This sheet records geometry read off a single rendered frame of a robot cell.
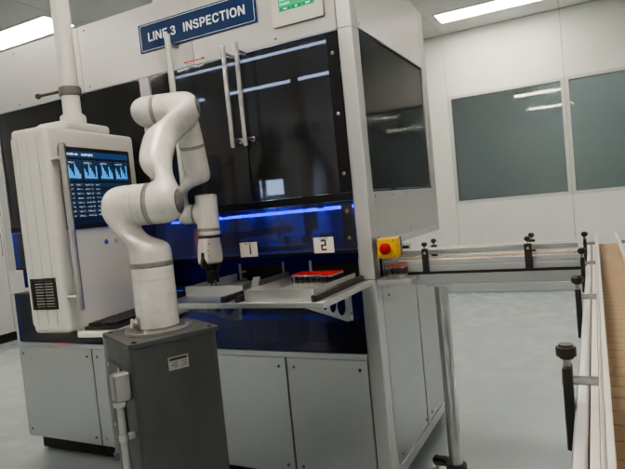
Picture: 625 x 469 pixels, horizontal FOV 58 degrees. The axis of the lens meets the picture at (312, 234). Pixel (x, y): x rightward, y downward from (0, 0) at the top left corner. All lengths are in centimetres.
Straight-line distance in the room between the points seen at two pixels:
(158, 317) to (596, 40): 571
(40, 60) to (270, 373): 187
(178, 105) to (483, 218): 515
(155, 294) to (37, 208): 76
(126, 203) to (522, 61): 552
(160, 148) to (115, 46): 110
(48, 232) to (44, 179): 19
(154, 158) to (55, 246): 65
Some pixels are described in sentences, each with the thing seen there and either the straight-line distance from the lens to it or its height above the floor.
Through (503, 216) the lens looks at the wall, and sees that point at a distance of 658.
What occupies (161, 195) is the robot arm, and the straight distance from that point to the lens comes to 160.
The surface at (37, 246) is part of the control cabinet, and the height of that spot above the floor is 112.
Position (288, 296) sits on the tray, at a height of 89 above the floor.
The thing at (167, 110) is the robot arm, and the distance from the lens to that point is 186.
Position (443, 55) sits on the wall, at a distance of 684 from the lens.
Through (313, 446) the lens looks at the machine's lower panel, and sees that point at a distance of 238.
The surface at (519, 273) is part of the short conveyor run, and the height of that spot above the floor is 87.
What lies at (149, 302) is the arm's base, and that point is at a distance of 163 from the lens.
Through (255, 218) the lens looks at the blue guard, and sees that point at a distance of 226.
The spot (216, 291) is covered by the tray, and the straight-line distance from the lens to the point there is 209.
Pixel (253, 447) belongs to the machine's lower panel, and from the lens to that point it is 253.
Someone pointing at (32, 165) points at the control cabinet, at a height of 142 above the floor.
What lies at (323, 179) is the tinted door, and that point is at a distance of 212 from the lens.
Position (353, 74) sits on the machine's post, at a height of 163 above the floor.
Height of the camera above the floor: 118
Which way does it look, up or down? 3 degrees down
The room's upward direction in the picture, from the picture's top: 6 degrees counter-clockwise
